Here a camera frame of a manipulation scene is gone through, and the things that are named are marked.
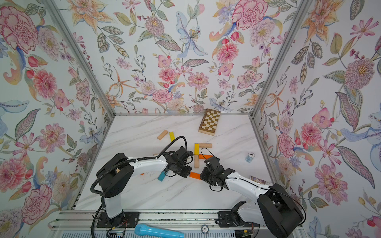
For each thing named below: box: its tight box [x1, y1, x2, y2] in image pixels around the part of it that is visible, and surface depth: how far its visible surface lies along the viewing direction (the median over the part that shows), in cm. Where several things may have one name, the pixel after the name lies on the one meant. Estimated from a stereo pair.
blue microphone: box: [134, 224, 185, 238], surface depth 71 cm
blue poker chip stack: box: [245, 151, 255, 164], surface depth 92 cm
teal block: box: [157, 170, 166, 182], surface depth 90 cm
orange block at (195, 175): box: [189, 171, 201, 180], surface depth 90 cm
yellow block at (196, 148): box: [193, 143, 200, 156], surface depth 103 cm
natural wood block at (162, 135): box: [156, 129, 169, 141], surface depth 109 cm
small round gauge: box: [200, 224, 210, 235], surface depth 73 cm
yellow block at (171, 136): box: [169, 131, 176, 142], surface depth 110 cm
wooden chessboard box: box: [198, 108, 221, 136], surface depth 116 cm
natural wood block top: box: [198, 142, 213, 149], surface depth 105 cm
